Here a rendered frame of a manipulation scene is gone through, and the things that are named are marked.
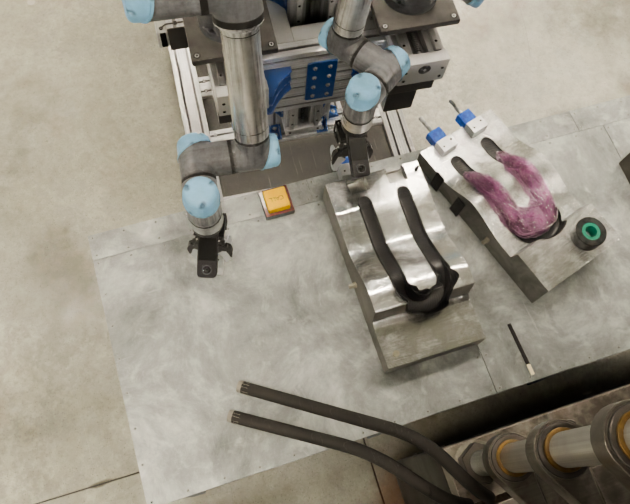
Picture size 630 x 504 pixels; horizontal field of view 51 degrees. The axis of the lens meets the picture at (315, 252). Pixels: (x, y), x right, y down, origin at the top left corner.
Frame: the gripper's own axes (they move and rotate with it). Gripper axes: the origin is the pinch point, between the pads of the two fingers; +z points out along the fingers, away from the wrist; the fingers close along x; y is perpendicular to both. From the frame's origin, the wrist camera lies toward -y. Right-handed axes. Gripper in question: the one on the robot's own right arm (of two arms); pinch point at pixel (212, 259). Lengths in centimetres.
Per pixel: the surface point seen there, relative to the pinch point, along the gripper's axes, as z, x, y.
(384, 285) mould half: -8.5, -42.6, -6.1
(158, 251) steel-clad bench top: 4.7, 14.8, 2.8
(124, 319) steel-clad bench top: 4.7, 20.6, -15.9
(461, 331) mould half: -1, -63, -14
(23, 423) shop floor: 85, 69, -36
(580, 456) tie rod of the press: -55, -66, -47
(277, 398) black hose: -0.3, -19.1, -33.4
